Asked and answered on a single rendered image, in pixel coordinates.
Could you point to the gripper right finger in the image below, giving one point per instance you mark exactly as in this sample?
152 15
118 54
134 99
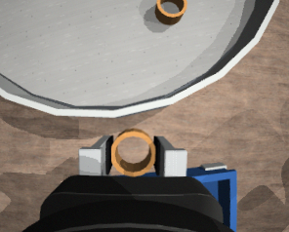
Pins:
169 161

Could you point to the blue crate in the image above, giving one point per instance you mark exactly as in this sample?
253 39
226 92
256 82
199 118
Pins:
224 190

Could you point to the bronze bushing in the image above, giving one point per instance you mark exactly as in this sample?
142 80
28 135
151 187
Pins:
166 18
128 168

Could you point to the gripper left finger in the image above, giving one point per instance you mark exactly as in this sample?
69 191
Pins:
96 160

